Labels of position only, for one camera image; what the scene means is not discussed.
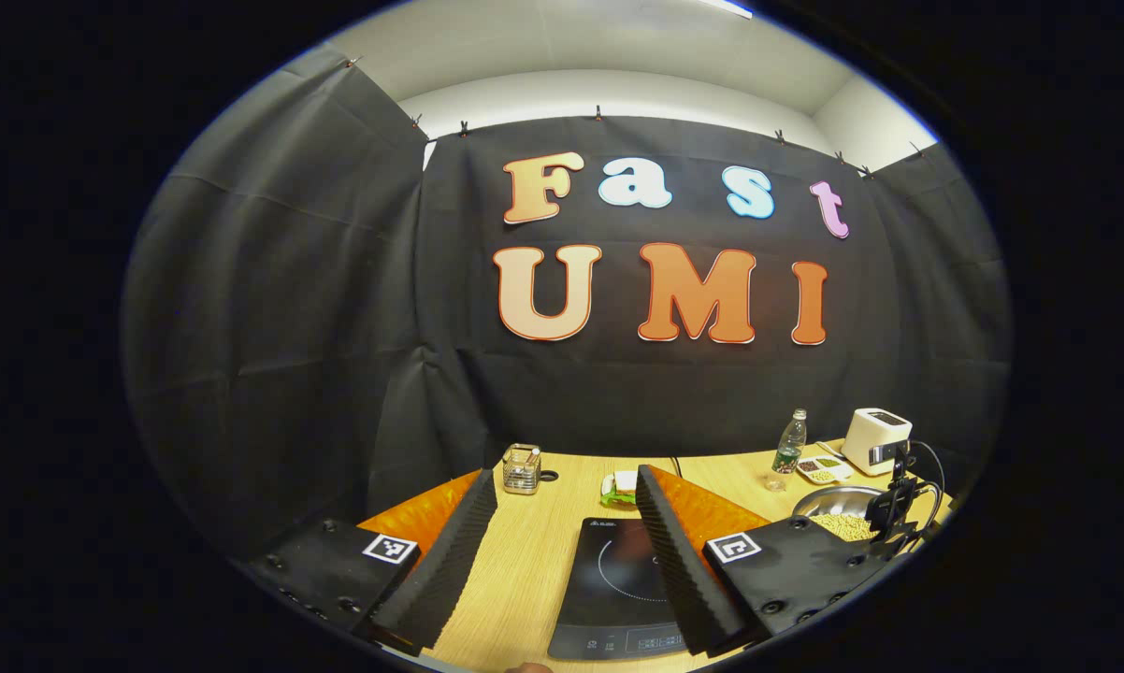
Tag steel pot with black handles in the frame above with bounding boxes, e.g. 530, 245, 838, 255
792, 484, 886, 543

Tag black backdrop cloth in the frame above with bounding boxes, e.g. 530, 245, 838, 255
121, 42, 1014, 571

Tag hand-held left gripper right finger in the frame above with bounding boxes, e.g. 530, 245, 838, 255
634, 464, 900, 657

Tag heap of soybeans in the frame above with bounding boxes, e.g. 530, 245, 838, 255
810, 512, 876, 543

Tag white divided tray with beans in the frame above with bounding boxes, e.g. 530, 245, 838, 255
795, 454, 855, 485

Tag white toaster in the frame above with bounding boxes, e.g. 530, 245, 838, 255
841, 408, 914, 477

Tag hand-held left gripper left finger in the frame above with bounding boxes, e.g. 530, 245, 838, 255
244, 467, 499, 658

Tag clear plastic water bottle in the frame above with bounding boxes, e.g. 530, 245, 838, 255
766, 408, 809, 494

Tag black induction cooktop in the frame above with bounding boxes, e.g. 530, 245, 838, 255
547, 516, 713, 661

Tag small metal mesh holder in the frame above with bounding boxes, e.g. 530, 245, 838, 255
502, 443, 560, 495

